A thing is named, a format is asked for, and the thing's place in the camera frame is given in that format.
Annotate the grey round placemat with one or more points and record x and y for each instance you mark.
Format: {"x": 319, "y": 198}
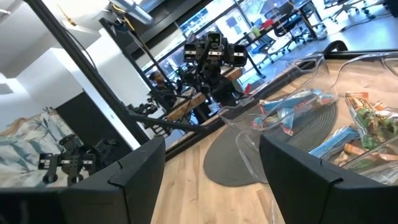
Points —
{"x": 224, "y": 161}

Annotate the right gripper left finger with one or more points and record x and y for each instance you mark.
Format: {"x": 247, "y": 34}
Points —
{"x": 124, "y": 199}

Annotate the black wall panel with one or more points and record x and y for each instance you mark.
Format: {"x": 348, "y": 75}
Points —
{"x": 93, "y": 124}

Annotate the black office desk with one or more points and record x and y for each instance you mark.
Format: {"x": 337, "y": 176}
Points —
{"x": 256, "y": 59}

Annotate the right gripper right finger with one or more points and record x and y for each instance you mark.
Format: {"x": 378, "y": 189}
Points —
{"x": 311, "y": 193}

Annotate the background wooden table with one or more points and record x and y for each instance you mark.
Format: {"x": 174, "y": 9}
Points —
{"x": 186, "y": 105}

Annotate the blue chocolate chip granola bar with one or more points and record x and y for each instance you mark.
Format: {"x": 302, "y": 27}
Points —
{"x": 335, "y": 141}
{"x": 295, "y": 99}
{"x": 287, "y": 121}

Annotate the black aluminium rig frame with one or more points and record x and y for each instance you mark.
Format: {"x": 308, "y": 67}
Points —
{"x": 93, "y": 74}

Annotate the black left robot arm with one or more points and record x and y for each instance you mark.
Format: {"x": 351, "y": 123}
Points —
{"x": 217, "y": 87}

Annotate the painted landscape panel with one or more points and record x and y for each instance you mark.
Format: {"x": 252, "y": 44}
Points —
{"x": 18, "y": 146}

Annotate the black office chair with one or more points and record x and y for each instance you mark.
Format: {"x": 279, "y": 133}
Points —
{"x": 289, "y": 29}
{"x": 342, "y": 9}

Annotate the clear plastic bin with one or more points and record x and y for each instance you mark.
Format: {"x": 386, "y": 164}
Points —
{"x": 248, "y": 161}
{"x": 367, "y": 77}
{"x": 311, "y": 74}

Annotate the person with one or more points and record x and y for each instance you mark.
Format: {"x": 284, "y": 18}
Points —
{"x": 159, "y": 79}

